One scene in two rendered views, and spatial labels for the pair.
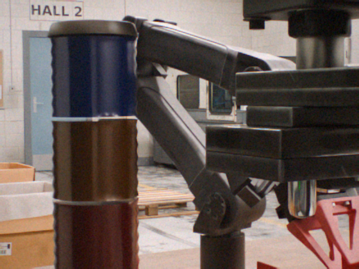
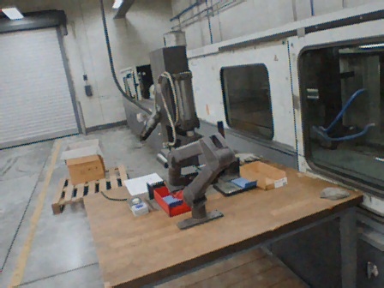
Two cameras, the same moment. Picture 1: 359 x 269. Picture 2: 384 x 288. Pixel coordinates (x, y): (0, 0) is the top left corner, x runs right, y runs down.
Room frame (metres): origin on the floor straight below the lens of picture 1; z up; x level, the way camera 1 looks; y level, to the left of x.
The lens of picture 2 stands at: (2.31, 0.17, 1.54)
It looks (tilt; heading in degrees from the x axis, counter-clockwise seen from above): 14 degrees down; 188
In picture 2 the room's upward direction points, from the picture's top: 9 degrees counter-clockwise
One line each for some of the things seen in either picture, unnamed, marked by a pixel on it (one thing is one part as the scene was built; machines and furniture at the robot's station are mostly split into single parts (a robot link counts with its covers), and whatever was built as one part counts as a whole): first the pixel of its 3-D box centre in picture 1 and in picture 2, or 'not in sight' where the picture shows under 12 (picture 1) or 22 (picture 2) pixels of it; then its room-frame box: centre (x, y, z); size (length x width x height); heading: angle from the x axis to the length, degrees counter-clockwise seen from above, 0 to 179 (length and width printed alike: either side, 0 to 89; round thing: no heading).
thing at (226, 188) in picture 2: not in sight; (234, 186); (0.67, 0.09, 0.91); 0.17 x 0.16 x 0.02; 119
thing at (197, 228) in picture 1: (229, 211); (194, 197); (1.00, -0.07, 1.00); 0.09 x 0.06 x 0.06; 139
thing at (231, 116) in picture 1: (219, 91); not in sight; (9.95, -0.54, 1.21); 0.86 x 0.10 x 0.79; 25
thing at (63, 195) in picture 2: not in sight; (93, 186); (-2.04, -2.04, 0.07); 1.20 x 1.00 x 0.14; 22
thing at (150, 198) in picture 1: (132, 203); not in sight; (7.39, 0.48, 0.07); 1.20 x 1.00 x 0.14; 117
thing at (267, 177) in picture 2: not in sight; (262, 175); (0.61, 0.24, 0.93); 0.25 x 0.13 x 0.08; 29
